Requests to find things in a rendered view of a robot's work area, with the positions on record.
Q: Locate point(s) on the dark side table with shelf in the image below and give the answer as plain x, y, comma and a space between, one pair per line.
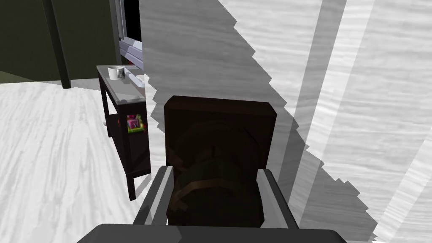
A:
130, 135

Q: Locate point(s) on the white mug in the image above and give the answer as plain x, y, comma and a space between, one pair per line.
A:
115, 72

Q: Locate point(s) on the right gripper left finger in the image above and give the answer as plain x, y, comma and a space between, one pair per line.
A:
158, 199

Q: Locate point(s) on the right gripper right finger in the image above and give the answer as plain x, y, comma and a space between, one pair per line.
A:
274, 201

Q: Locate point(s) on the window with grey frame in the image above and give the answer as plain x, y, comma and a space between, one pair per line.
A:
130, 33

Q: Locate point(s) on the dark brown square block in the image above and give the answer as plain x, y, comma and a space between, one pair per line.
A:
219, 148

